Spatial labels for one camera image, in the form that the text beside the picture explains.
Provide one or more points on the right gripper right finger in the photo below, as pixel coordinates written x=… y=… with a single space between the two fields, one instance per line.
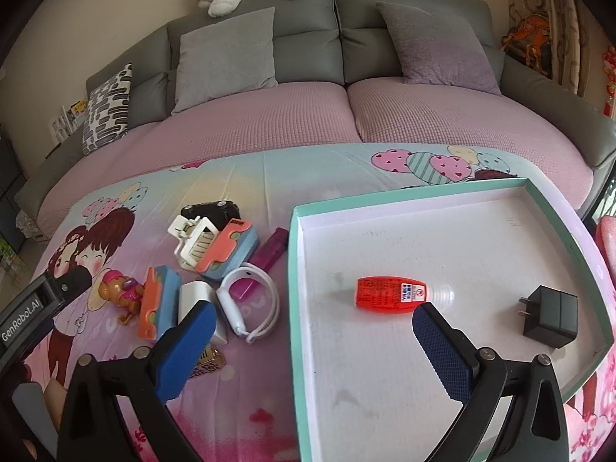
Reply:
x=534 y=428

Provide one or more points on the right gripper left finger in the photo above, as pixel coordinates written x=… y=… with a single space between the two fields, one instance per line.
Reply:
x=93 y=427

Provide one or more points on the pink brown puppy figure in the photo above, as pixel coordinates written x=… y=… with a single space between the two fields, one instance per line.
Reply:
x=123 y=291

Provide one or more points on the black power adapter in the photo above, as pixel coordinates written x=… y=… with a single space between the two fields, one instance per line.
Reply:
x=550 y=317

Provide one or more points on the blue orange toy block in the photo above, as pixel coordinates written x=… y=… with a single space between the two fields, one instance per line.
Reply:
x=160 y=303
x=229 y=250

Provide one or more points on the gold black patterned lighter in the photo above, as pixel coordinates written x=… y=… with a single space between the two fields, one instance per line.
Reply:
x=211 y=360

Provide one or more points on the white power adapter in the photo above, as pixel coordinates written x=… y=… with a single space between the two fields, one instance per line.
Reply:
x=189 y=295

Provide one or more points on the white hair claw clip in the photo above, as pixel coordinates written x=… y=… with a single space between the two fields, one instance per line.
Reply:
x=195 y=237

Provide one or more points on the red glue bottle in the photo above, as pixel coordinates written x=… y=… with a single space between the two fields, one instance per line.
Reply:
x=393 y=295

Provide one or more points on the purple lighter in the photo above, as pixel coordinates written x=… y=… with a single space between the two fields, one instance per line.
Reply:
x=264 y=258

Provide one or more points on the white smart watch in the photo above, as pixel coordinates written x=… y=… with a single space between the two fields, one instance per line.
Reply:
x=253 y=317

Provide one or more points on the black toy car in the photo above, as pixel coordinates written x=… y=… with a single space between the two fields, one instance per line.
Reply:
x=219 y=212

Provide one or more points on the dark blue cabinet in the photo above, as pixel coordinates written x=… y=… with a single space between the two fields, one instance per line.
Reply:
x=12 y=181

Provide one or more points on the teal shallow cardboard tray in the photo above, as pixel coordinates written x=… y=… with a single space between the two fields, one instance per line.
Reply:
x=508 y=262

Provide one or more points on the cartoon print pink blanket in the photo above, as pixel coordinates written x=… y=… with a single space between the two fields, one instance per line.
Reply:
x=246 y=411

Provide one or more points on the books and white rack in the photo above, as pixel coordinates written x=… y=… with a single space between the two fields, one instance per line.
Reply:
x=68 y=121

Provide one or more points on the black white patterned cushion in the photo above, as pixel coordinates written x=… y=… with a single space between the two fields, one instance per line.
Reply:
x=108 y=111

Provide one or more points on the light grey cushion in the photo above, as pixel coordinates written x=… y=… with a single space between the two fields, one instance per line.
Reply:
x=227 y=58

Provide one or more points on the red hanging ornament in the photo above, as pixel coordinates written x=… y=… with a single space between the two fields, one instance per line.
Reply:
x=609 y=68

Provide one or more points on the orange bag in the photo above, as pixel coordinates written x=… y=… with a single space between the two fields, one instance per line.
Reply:
x=529 y=43

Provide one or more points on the purple grey cushion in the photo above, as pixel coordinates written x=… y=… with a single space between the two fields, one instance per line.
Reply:
x=437 y=48

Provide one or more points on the grey sofa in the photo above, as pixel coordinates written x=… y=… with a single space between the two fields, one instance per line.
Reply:
x=340 y=42

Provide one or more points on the patterned beige curtain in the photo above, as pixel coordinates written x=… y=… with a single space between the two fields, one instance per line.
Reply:
x=568 y=38

